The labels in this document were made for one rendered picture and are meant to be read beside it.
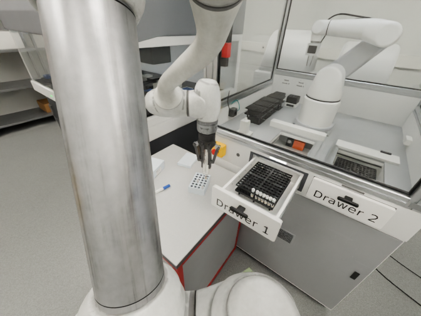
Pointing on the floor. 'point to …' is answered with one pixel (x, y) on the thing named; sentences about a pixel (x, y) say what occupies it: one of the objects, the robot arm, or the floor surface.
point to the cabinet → (317, 248)
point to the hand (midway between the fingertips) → (206, 167)
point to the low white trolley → (193, 221)
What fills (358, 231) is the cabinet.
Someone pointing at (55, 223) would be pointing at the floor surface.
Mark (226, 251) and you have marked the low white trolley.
